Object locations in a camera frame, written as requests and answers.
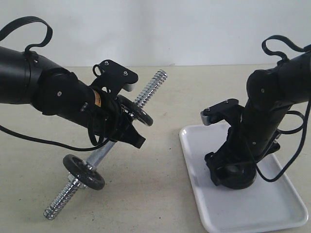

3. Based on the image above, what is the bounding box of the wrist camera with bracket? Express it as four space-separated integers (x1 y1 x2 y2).
91 59 138 96
200 99 244 126

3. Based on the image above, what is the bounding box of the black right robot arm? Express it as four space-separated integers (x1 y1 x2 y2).
201 35 311 189

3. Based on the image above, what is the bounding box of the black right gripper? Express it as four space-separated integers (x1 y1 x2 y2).
205 106 281 186

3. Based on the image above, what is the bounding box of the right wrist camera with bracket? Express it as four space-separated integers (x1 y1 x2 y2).
200 99 244 126

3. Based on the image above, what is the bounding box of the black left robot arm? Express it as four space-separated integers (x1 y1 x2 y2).
0 44 145 148

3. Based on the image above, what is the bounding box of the black weight plate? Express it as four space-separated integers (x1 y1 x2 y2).
63 154 105 190
221 165 257 190

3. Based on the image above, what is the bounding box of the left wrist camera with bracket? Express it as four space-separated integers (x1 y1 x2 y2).
91 59 138 96

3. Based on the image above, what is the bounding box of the black weight plate end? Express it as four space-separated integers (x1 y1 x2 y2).
117 95 154 126

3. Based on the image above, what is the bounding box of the chrome dumbbell bar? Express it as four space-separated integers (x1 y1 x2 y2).
43 69 168 220

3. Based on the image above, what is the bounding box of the white plastic tray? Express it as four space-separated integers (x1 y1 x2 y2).
179 123 309 233

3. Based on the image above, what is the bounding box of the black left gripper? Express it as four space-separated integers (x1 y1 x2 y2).
80 87 146 149

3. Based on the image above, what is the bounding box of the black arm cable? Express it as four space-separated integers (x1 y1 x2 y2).
247 99 311 182
0 92 127 150

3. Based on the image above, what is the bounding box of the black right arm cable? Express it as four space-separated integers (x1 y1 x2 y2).
247 99 311 182

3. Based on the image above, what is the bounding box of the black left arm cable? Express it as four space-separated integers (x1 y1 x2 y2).
0 92 127 150

